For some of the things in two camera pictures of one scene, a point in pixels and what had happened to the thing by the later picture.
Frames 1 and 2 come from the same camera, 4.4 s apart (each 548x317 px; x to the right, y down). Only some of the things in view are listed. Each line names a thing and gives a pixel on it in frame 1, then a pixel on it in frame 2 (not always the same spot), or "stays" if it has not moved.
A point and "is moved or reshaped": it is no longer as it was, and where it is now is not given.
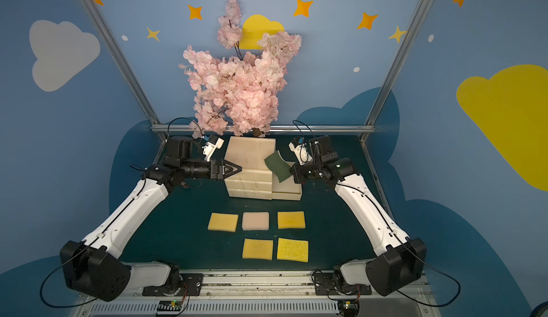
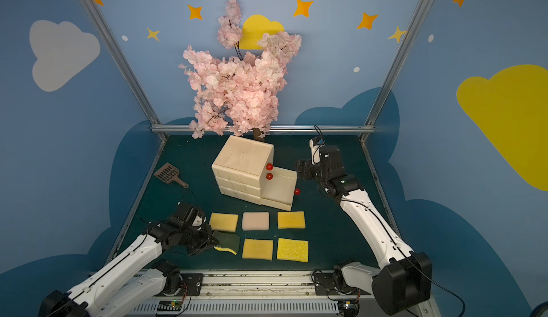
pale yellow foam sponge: x=223 y=222 stays
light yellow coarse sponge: x=257 y=248 stays
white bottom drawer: x=287 y=189 is moved or reshaped
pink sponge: x=255 y=221 stays
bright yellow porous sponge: x=292 y=250 stays
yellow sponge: x=291 y=220 stays
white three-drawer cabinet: x=255 y=179 stays
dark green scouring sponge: x=279 y=165 to x=227 y=240
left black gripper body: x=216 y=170 to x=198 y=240
